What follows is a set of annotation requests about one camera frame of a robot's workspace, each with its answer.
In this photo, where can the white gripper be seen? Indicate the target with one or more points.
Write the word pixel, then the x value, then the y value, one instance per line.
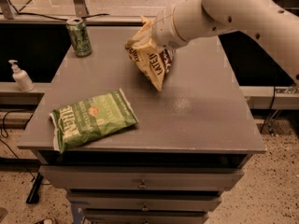
pixel 163 28

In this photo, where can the brown Late July chip bag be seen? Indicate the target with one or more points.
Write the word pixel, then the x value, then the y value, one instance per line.
pixel 153 64

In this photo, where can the top drawer metal knob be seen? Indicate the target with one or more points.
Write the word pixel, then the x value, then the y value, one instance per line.
pixel 142 185

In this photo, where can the green Kettle chip bag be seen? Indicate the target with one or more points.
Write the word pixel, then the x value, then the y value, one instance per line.
pixel 91 119

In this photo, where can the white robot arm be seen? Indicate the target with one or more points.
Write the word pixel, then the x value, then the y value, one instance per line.
pixel 275 29

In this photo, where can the white pump soap bottle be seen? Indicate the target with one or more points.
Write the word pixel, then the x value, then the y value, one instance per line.
pixel 21 77

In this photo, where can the grey drawer cabinet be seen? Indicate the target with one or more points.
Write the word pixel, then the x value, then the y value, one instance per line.
pixel 190 144

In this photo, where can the green soda can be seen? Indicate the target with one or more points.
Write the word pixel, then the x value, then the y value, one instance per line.
pixel 79 37

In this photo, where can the drawer metal knob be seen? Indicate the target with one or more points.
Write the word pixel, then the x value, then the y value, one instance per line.
pixel 144 208
pixel 142 185

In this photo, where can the grey metal window ledge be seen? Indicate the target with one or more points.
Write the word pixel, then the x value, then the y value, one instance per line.
pixel 100 20

